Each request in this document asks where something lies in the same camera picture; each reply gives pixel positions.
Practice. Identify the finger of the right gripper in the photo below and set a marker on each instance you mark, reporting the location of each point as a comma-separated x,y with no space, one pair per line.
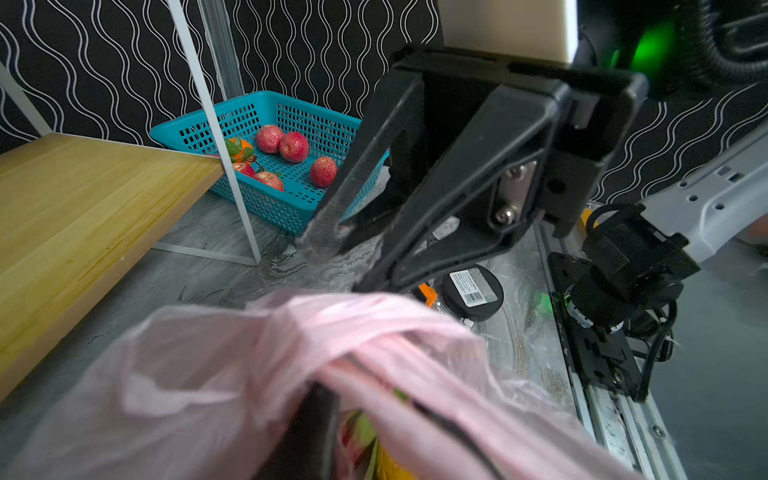
393,124

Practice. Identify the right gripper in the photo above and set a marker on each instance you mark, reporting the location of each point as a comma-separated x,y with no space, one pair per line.
504,140

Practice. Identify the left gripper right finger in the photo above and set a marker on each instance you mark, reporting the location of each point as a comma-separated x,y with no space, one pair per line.
454,431

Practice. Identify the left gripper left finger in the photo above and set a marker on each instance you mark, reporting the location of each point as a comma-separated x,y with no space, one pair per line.
307,449

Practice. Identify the pink plastic grocery bag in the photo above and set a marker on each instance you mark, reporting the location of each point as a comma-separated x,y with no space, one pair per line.
207,393

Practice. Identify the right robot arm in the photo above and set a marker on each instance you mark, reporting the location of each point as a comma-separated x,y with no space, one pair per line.
637,256

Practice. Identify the black round tape measure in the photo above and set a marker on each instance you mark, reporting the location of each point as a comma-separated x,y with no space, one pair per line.
473,293

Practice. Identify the orange box cutter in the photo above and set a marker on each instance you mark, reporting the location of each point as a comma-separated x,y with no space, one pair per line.
426,294

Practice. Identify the red apple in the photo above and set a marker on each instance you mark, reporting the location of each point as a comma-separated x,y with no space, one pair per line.
294,147

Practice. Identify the teal plastic fruit basket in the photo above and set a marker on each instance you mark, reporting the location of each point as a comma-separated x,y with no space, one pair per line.
329,133

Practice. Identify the wooden two-tier shelf rack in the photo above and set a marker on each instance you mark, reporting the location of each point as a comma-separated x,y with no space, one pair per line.
84,187

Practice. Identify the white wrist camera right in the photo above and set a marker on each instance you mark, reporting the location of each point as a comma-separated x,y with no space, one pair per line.
537,29

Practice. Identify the metal base rail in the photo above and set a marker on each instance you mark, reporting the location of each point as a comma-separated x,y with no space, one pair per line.
633,432

